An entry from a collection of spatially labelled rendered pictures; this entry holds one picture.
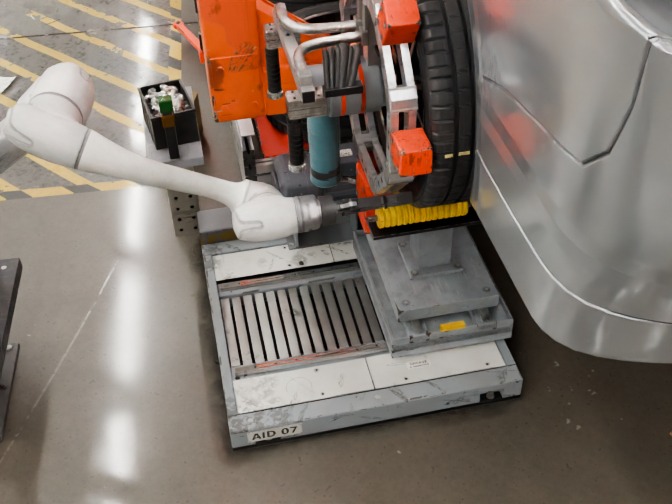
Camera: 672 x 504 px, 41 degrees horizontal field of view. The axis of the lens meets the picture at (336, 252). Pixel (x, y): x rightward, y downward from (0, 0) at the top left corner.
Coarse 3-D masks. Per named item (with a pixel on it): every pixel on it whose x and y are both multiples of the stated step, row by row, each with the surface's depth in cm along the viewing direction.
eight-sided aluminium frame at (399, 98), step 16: (352, 0) 233; (368, 0) 207; (384, 48) 201; (400, 48) 202; (384, 64) 201; (400, 64) 204; (384, 80) 204; (400, 96) 201; (416, 96) 201; (368, 112) 251; (416, 112) 204; (352, 128) 252; (368, 128) 252; (368, 144) 249; (368, 160) 242; (384, 160) 242; (368, 176) 240; (384, 176) 218; (384, 192) 234
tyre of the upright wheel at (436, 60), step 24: (432, 0) 199; (456, 0) 199; (432, 24) 197; (456, 24) 197; (432, 48) 196; (456, 48) 197; (432, 72) 197; (456, 72) 198; (432, 96) 199; (456, 96) 199; (432, 120) 201; (456, 120) 202; (384, 144) 253; (432, 144) 204; (456, 144) 205; (432, 168) 209; (456, 168) 209; (432, 192) 216; (456, 192) 219
